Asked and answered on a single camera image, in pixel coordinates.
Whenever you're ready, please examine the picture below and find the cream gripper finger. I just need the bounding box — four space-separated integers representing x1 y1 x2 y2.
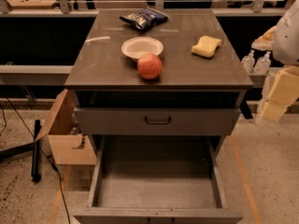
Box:
260 66 299 122

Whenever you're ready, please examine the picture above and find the yellow sponge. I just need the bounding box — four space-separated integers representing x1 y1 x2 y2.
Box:
192 35 221 59

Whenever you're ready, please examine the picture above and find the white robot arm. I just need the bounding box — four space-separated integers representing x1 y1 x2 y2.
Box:
251 0 299 124

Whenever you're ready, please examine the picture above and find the grey drawer cabinet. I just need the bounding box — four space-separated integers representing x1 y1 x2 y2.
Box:
64 8 254 224

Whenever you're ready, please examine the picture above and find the open middle drawer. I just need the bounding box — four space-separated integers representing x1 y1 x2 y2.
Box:
74 135 242 224

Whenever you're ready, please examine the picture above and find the closed top drawer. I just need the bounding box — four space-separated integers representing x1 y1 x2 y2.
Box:
74 107 240 135

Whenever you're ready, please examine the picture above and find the clear plastic bottle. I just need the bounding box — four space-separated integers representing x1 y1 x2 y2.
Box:
241 49 255 73
253 50 271 75

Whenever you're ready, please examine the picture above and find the red apple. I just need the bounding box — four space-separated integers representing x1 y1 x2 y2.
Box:
137 53 163 79

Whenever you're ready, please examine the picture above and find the blue chip bag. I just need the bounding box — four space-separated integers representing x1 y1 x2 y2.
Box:
120 7 169 31

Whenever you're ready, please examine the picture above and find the cardboard box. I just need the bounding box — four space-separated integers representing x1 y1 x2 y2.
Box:
36 90 96 165

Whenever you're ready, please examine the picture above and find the black stand base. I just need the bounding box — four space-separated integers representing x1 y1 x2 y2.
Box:
0 119 43 183

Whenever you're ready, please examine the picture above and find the black floor cable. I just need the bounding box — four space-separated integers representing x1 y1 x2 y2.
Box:
0 96 72 224

